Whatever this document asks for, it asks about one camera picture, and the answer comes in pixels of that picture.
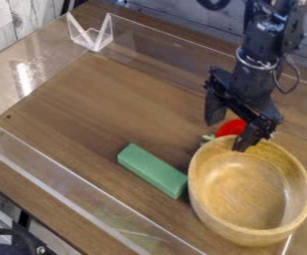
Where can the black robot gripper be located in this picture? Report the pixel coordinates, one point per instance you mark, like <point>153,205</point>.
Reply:
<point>244,92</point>

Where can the red knitted strawberry toy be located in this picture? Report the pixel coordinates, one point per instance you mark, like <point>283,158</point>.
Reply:
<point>231,128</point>

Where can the wooden bowl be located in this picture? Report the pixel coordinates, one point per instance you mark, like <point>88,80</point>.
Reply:
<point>248,195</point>

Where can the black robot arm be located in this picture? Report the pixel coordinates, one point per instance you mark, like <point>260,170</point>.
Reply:
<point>274,34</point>

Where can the green rectangular block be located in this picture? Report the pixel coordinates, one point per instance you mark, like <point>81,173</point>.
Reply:
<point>153,170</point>

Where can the black device with screw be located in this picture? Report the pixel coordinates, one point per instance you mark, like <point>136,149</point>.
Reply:
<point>32,246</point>

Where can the clear acrylic back wall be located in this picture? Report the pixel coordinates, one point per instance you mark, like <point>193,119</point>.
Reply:
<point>181,62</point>

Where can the clear acrylic wall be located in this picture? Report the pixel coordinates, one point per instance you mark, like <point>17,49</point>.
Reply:
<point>98,224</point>
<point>181,62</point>

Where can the clear acrylic corner bracket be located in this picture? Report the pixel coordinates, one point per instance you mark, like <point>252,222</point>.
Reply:
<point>94,39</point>

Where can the clear acrylic front wall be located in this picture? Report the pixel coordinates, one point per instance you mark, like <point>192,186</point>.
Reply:
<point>98,224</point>

